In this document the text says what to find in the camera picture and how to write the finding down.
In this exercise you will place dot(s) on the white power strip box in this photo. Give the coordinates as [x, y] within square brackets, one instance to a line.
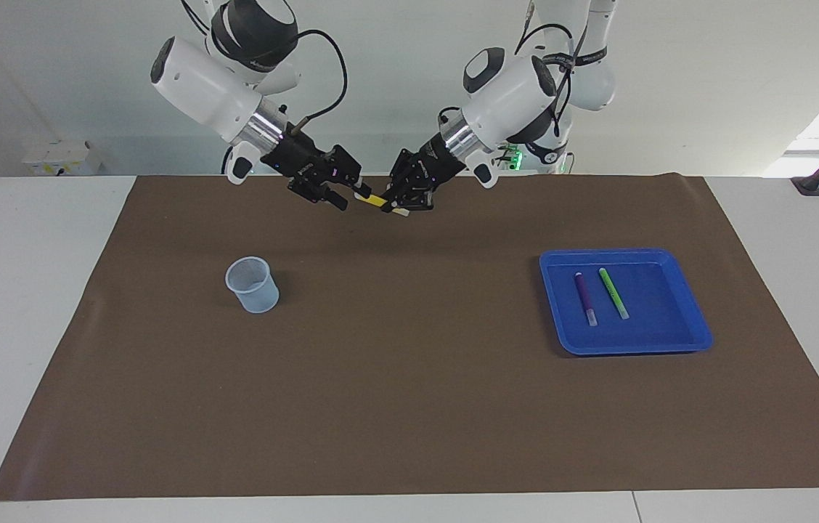
[61, 158]

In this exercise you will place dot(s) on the blue plastic tray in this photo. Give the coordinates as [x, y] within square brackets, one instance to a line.
[649, 327]

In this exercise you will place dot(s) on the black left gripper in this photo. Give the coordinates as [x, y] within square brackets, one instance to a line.
[435, 163]

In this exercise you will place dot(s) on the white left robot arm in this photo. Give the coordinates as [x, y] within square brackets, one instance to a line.
[511, 94]

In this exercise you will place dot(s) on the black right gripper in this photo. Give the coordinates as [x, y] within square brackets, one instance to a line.
[304, 167]

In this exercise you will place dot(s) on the clear plastic measuring cup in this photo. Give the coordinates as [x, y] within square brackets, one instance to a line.
[257, 294]

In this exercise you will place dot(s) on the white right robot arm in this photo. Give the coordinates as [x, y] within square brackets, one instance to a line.
[199, 80]

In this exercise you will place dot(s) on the brown table mat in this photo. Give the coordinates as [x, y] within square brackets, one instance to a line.
[409, 407]

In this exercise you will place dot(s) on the purple marker pen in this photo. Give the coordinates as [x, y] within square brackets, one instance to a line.
[584, 294]

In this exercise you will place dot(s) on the yellow marker pen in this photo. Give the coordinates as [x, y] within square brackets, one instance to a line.
[376, 199]

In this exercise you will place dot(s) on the green marker pen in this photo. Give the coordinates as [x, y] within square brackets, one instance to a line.
[613, 292]

